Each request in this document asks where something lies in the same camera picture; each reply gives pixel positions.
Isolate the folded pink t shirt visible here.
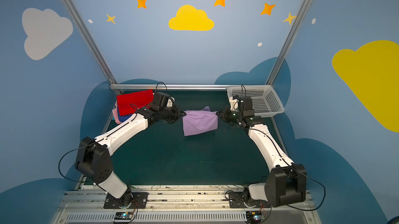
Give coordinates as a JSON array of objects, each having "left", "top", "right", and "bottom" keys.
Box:
[{"left": 112, "top": 106, "right": 121, "bottom": 125}]

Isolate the right controller circuit board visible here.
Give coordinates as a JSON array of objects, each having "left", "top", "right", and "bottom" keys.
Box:
[{"left": 246, "top": 212, "right": 263, "bottom": 224}]

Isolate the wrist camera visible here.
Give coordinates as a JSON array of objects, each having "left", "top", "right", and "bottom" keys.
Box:
[
  {"left": 229, "top": 95, "right": 254, "bottom": 111},
  {"left": 152, "top": 92, "right": 175, "bottom": 110}
]

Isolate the rear horizontal aluminium bar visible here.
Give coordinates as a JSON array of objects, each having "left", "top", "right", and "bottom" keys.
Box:
[{"left": 110, "top": 83, "right": 274, "bottom": 91}]

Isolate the left slanted aluminium post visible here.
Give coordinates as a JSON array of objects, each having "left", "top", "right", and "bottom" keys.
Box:
[{"left": 61, "top": 0, "right": 117, "bottom": 86}]

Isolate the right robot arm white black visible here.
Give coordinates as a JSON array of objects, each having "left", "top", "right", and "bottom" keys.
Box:
[{"left": 216, "top": 108, "right": 307, "bottom": 207}]

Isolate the controller circuit board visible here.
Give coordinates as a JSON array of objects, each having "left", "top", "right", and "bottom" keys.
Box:
[
  {"left": 246, "top": 212, "right": 263, "bottom": 224},
  {"left": 114, "top": 212, "right": 133, "bottom": 223}
]

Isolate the slanted aluminium post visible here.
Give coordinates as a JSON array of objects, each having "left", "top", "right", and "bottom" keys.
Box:
[
  {"left": 61, "top": 0, "right": 117, "bottom": 86},
  {"left": 265, "top": 0, "right": 314, "bottom": 86}
]

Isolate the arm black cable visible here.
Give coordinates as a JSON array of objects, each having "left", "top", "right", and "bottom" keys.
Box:
[
  {"left": 58, "top": 144, "right": 94, "bottom": 184},
  {"left": 289, "top": 167, "right": 327, "bottom": 212}
]

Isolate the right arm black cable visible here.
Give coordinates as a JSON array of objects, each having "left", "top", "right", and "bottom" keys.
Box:
[{"left": 289, "top": 167, "right": 327, "bottom": 212}]

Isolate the aluminium rail base frame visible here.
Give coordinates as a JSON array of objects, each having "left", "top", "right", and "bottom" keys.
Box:
[{"left": 52, "top": 185, "right": 321, "bottom": 224}]

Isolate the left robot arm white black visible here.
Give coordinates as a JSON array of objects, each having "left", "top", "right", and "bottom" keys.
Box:
[{"left": 75, "top": 106, "right": 186, "bottom": 209}]

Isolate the left controller circuit board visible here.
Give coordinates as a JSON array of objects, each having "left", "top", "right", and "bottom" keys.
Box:
[{"left": 114, "top": 212, "right": 133, "bottom": 223}]

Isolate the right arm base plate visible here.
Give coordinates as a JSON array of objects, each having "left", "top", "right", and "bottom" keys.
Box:
[{"left": 224, "top": 191, "right": 261, "bottom": 208}]

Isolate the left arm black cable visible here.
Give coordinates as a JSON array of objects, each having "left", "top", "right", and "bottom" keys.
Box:
[{"left": 58, "top": 144, "right": 94, "bottom": 184}]

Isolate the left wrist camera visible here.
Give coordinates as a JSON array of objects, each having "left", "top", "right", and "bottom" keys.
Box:
[{"left": 152, "top": 92, "right": 175, "bottom": 110}]

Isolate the purple t shirt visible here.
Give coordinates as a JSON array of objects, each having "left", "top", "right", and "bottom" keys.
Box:
[{"left": 182, "top": 106, "right": 218, "bottom": 136}]

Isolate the folded red t shirt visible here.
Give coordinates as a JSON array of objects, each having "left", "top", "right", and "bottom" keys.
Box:
[{"left": 116, "top": 90, "right": 154, "bottom": 116}]

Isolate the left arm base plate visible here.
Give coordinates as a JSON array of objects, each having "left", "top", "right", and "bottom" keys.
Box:
[{"left": 103, "top": 192, "right": 149, "bottom": 209}]

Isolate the white plastic laundry basket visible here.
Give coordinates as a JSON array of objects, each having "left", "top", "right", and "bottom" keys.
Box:
[{"left": 227, "top": 85, "right": 285, "bottom": 118}]

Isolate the folded blue t shirt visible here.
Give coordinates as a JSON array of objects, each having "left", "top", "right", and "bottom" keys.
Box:
[{"left": 117, "top": 112, "right": 132, "bottom": 123}]

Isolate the right slanted aluminium post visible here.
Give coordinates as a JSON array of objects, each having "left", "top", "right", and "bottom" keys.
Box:
[{"left": 265, "top": 0, "right": 314, "bottom": 86}]

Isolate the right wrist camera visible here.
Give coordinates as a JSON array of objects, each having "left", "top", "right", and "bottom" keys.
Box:
[{"left": 229, "top": 95, "right": 254, "bottom": 111}]

